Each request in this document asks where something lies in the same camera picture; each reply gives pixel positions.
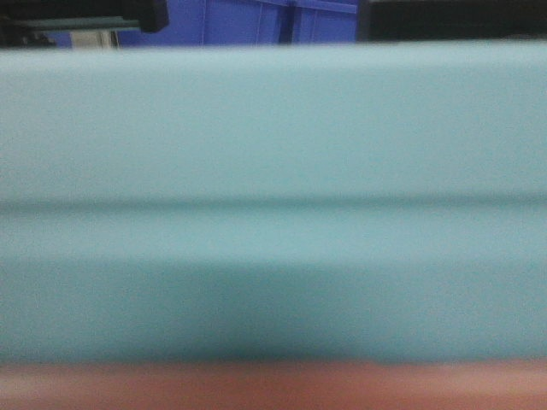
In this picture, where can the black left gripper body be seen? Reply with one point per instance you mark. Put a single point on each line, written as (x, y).
(73, 15)

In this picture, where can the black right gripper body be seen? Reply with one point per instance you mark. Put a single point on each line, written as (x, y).
(450, 20)

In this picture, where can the light blue plastic box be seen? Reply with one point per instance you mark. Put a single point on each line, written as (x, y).
(373, 201)

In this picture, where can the pink plastic box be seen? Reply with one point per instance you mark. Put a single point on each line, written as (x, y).
(514, 384)

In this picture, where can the blue crate centre right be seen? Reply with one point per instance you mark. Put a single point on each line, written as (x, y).
(324, 22)

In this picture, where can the blue crate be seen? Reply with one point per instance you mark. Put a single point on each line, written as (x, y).
(324, 22)
(199, 23)

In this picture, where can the blue crate centre left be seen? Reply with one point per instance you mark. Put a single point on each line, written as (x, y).
(199, 23)

